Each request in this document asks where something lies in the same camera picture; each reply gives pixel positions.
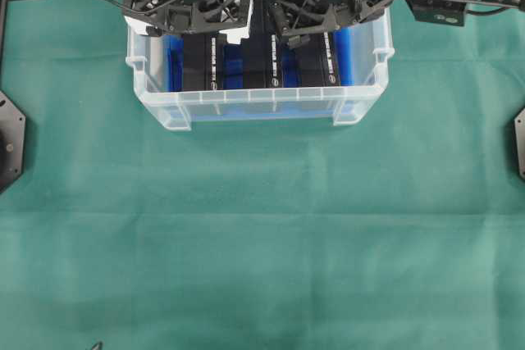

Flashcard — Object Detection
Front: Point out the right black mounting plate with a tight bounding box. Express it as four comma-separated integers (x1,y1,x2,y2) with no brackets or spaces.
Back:
503,107,524,182

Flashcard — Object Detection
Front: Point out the clear plastic storage case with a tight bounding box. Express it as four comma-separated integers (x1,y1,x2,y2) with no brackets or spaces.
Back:
126,9,395,131

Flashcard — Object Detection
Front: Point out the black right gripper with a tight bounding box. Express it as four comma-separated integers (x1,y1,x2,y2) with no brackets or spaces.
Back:
268,0,390,43

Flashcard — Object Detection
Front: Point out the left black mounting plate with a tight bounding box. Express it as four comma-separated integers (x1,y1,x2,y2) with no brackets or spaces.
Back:
0,92,25,193

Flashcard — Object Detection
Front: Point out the black mounting plate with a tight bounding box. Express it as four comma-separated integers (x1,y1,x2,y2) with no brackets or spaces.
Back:
503,107,524,182
0,92,25,193

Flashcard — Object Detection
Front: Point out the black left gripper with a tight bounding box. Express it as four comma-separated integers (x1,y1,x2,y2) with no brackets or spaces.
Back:
123,0,251,37

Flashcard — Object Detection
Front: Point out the blue foam liner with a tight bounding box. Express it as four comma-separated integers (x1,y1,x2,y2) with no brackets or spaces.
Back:
162,30,353,128

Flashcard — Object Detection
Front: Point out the black realsense box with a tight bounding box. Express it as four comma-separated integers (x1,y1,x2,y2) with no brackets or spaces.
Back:
181,33,226,92
294,33,341,87
241,0,284,89

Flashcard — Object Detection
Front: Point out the green table cloth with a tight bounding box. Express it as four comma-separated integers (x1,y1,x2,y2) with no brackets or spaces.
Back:
1,0,524,349

